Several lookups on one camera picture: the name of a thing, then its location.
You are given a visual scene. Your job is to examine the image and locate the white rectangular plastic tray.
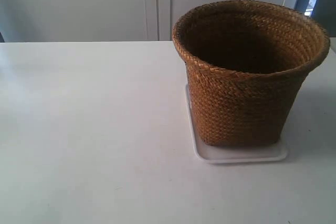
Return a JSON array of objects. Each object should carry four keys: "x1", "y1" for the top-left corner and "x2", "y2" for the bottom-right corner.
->
[{"x1": 185, "y1": 85, "x2": 289, "y2": 165}]

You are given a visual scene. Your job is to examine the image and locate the brown woven wicker basket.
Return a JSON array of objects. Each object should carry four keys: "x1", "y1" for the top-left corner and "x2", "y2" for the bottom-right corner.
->
[{"x1": 172, "y1": 0, "x2": 330, "y2": 147}]

